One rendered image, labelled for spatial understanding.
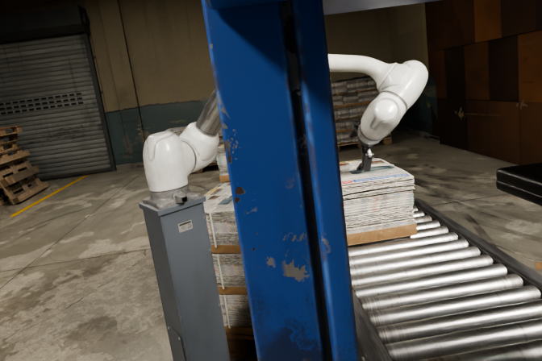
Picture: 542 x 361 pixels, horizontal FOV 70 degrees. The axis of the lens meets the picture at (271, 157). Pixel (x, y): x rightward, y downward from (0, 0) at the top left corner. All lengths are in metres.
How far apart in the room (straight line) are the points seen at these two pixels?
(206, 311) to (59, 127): 8.29
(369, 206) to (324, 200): 1.15
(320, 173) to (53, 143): 9.61
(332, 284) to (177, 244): 1.32
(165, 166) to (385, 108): 0.83
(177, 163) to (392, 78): 0.84
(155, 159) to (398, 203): 0.91
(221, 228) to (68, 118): 7.87
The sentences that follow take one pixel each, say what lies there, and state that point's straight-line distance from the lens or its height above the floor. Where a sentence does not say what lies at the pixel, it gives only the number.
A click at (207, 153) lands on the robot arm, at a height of 1.15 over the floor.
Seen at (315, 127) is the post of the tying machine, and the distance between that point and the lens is 0.27.
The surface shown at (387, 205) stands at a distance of 1.45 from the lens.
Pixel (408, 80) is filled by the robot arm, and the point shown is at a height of 1.36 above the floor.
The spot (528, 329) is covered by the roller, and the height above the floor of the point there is 0.79.
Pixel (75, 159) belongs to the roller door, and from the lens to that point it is 9.72.
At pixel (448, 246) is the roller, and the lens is 1.47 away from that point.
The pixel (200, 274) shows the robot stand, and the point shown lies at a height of 0.69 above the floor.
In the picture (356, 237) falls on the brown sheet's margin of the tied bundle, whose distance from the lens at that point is 1.45.
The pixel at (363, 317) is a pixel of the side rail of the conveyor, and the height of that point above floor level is 0.80.
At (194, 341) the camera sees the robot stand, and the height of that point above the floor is 0.42.
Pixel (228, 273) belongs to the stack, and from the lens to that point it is 2.10.
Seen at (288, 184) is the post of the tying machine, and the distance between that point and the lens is 0.28.
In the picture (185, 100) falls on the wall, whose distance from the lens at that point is 8.98.
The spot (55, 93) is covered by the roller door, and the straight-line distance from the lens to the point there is 9.70.
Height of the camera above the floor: 1.40
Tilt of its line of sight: 10 degrees down
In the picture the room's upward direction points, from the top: 8 degrees counter-clockwise
